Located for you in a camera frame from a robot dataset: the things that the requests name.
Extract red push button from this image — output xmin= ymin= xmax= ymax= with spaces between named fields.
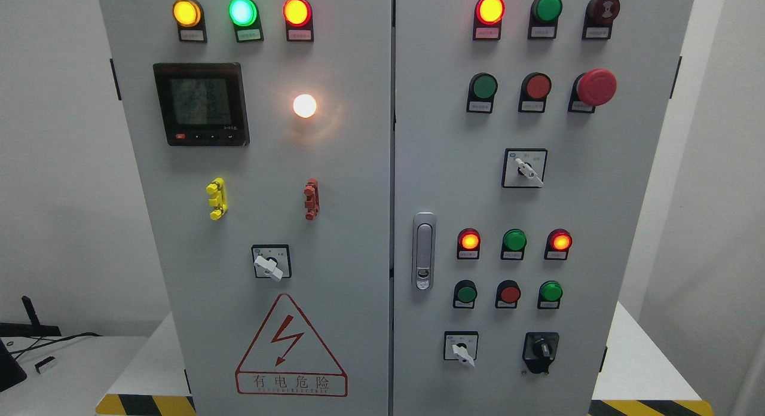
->
xmin=518 ymin=72 xmax=552 ymax=113
xmin=494 ymin=280 xmax=522 ymax=309

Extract green push button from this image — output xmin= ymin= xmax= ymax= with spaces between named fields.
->
xmin=537 ymin=280 xmax=564 ymax=310
xmin=466 ymin=72 xmax=499 ymax=114
xmin=452 ymin=280 xmax=478 ymax=309

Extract grey right cabinet door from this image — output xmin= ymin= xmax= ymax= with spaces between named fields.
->
xmin=391 ymin=0 xmax=694 ymax=415

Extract red lit indicator lower left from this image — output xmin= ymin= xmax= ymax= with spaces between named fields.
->
xmin=456 ymin=228 xmax=481 ymax=259

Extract small white black adapter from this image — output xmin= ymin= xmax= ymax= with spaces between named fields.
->
xmin=35 ymin=356 xmax=57 ymax=375

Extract green push button lower right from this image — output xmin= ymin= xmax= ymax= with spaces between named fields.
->
xmin=537 ymin=280 xmax=564 ymax=310

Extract red terminal connector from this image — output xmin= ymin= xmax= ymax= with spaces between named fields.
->
xmin=303 ymin=178 xmax=320 ymax=222

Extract red emergency stop mushroom button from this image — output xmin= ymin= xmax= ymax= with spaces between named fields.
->
xmin=568 ymin=68 xmax=618 ymax=114

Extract red lit indicator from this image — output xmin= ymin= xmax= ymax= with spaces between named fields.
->
xmin=456 ymin=228 xmax=481 ymax=259
xmin=472 ymin=0 xmax=506 ymax=41

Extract green push button lower left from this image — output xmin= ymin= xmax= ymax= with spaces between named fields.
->
xmin=452 ymin=280 xmax=478 ymax=309

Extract black cable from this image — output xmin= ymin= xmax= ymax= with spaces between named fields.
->
xmin=3 ymin=332 xmax=103 ymax=362

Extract white selector switch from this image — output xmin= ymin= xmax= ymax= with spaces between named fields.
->
xmin=443 ymin=331 xmax=480 ymax=368
xmin=501 ymin=148 xmax=547 ymax=189

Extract white platform with hazard stripes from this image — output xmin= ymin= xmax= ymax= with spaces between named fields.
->
xmin=96 ymin=305 xmax=713 ymax=415

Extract white selector switch upper right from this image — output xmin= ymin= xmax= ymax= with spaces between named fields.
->
xmin=501 ymin=148 xmax=547 ymax=189

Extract dark red buzzer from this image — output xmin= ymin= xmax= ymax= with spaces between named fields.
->
xmin=582 ymin=0 xmax=620 ymax=41

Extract red lit indicator right top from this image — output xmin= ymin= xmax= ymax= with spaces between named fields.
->
xmin=472 ymin=0 xmax=506 ymax=41

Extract yellow terminal connector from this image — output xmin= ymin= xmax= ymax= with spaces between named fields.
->
xmin=206 ymin=178 xmax=228 ymax=221

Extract white selector switch lower right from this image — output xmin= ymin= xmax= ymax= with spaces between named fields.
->
xmin=443 ymin=331 xmax=480 ymax=368

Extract silver door latch handle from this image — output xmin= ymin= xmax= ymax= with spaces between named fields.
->
xmin=412 ymin=212 xmax=436 ymax=290

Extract black digital power meter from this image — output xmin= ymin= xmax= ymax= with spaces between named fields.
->
xmin=153 ymin=62 xmax=250 ymax=146

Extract white selector switch left door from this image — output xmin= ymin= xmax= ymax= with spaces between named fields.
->
xmin=251 ymin=244 xmax=292 ymax=282

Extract white glowing lamp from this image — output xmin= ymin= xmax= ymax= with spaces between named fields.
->
xmin=292 ymin=93 xmax=317 ymax=118

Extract red electric hazard warning sticker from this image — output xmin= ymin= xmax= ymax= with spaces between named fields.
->
xmin=235 ymin=293 xmax=348 ymax=397

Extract red lit indicator left door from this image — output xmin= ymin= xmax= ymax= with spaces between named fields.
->
xmin=283 ymin=0 xmax=314 ymax=42

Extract black device with antenna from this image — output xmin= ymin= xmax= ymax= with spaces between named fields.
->
xmin=1 ymin=295 xmax=61 ymax=337

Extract yellow indicator light top left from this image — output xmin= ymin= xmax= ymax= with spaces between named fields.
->
xmin=172 ymin=0 xmax=207 ymax=43

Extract green push button upper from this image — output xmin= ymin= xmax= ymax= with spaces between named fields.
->
xmin=466 ymin=72 xmax=499 ymax=114

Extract red push button upper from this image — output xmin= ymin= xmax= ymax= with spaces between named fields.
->
xmin=518 ymin=72 xmax=552 ymax=113

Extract green indicator light top right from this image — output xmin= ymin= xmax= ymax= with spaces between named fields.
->
xmin=528 ymin=0 xmax=563 ymax=40

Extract green indicator light lower middle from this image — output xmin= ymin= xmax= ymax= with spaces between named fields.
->
xmin=500 ymin=228 xmax=528 ymax=261

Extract red indicator light lower right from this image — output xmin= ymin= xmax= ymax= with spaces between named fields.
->
xmin=544 ymin=228 xmax=572 ymax=261

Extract grey left cabinet door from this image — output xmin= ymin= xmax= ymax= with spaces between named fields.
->
xmin=99 ymin=0 xmax=393 ymax=415

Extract black object at left edge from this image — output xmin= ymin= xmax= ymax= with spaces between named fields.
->
xmin=0 ymin=341 xmax=27 ymax=392

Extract black rotary knob switch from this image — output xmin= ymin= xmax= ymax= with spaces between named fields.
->
xmin=522 ymin=332 xmax=559 ymax=374

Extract green lit indicator light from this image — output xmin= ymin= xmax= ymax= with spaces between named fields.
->
xmin=228 ymin=0 xmax=264 ymax=42

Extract grey cabinet door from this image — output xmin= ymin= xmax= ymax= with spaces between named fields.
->
xmin=99 ymin=0 xmax=393 ymax=415
xmin=391 ymin=0 xmax=694 ymax=415

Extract red push button lower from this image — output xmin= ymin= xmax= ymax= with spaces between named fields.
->
xmin=494 ymin=280 xmax=522 ymax=309

